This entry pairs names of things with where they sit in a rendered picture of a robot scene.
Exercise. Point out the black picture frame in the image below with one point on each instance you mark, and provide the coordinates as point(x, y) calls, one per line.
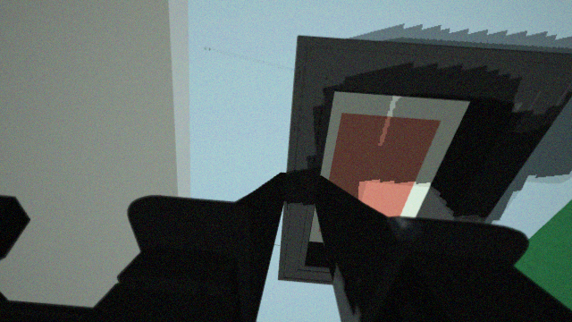
point(410, 129)

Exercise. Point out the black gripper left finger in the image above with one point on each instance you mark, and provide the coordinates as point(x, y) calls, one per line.
point(246, 228)

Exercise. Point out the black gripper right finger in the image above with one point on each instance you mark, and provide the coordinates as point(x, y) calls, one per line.
point(365, 248)

